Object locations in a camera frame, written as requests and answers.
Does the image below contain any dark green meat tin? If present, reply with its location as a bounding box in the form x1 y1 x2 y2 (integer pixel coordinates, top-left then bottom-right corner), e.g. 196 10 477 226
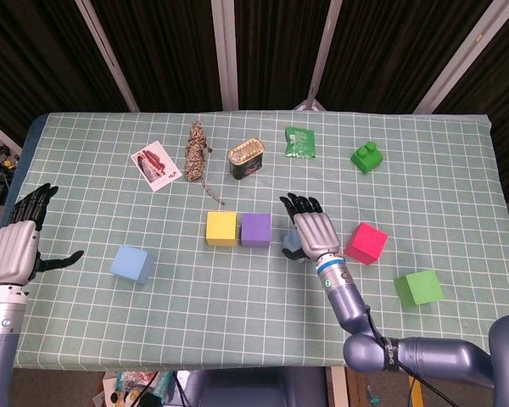
227 136 266 181

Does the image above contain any white frame post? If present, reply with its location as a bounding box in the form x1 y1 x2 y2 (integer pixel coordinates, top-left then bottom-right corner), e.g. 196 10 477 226
74 0 141 113
294 0 344 112
210 0 240 112
413 0 506 114

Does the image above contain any green snack packet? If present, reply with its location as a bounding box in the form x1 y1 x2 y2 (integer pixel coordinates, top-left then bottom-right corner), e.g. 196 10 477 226
283 125 316 159

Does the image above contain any green foam cube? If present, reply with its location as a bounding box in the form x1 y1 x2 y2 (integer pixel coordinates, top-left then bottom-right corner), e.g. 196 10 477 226
394 270 445 308

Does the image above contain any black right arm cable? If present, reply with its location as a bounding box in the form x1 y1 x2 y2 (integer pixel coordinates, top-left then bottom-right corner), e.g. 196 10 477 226
364 304 450 407

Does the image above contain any pink foam cube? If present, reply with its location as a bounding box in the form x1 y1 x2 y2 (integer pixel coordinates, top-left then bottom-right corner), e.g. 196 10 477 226
344 222 389 266

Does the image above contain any white photo card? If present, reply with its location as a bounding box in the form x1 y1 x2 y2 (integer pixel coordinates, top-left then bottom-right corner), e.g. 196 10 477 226
131 142 182 192

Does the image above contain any purple foam cube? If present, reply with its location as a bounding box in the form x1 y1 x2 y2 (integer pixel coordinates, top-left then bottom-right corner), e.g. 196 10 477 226
240 213 273 248

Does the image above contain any colourful floor clutter pile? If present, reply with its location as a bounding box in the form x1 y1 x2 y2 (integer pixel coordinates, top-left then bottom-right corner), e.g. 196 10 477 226
101 369 183 407

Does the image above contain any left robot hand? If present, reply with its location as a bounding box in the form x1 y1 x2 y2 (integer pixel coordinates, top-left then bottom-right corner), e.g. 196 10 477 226
0 182 85 287

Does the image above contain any yellow foam cube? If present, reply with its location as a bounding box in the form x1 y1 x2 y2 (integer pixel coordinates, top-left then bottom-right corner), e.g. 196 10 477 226
205 210 240 248

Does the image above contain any green studded toy brick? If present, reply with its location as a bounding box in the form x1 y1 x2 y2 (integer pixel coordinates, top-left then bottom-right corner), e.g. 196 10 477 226
350 142 384 175

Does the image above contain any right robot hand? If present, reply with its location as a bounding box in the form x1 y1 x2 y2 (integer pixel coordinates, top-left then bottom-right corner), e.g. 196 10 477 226
278 192 341 263

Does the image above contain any camouflage rope bundle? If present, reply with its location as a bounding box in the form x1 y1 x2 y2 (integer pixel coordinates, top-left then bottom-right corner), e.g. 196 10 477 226
182 121 226 206

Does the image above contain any light blue foam cube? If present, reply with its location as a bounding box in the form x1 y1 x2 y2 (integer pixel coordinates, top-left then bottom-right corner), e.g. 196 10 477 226
282 231 306 264
109 244 156 285

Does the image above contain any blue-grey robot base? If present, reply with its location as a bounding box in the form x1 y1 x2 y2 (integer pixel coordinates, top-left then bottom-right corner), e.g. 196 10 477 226
182 367 327 407

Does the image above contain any white table leg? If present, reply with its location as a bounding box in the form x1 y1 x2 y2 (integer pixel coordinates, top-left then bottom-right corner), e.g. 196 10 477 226
327 366 350 407

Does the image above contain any green checked tablecloth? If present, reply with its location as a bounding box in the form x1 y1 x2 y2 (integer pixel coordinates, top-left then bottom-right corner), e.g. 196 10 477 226
0 110 509 369

